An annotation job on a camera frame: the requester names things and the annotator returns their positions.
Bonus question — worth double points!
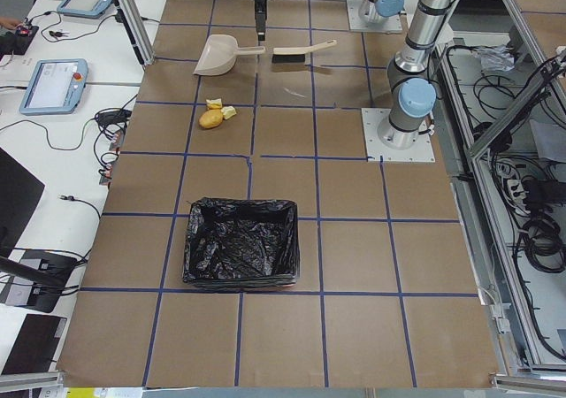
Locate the beige hand brush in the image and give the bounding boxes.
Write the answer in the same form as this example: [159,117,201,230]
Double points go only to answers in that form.
[272,40,337,64]

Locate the beige plastic dustpan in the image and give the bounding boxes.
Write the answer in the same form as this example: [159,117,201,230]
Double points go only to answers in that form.
[193,34,266,76]

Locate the pale yellow trash piece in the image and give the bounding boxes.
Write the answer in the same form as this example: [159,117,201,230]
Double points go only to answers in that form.
[221,106,237,120]

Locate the orange bread bun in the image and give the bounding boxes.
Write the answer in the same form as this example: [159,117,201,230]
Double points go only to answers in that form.
[198,109,224,129]

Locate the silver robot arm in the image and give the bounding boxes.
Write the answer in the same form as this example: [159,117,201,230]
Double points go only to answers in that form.
[358,0,404,24]
[253,0,456,149]

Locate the bin with black bag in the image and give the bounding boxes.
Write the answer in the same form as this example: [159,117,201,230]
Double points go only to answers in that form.
[182,197,301,290]

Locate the blue teach pendant far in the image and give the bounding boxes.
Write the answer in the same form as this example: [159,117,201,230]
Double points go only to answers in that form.
[57,0,112,19]

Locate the blue teach pendant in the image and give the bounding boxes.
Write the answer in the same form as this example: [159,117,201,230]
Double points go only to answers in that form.
[57,0,112,19]
[19,58,88,115]

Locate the blue teach pendant near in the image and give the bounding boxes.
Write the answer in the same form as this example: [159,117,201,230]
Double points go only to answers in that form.
[19,58,88,115]

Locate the person at desk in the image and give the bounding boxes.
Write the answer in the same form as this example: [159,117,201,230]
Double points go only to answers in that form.
[0,16,21,31]

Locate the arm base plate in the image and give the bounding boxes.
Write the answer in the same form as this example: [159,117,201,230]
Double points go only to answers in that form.
[361,108,435,163]
[346,0,404,34]

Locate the aluminium frame post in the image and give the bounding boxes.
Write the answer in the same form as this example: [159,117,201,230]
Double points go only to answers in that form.
[112,0,155,67]

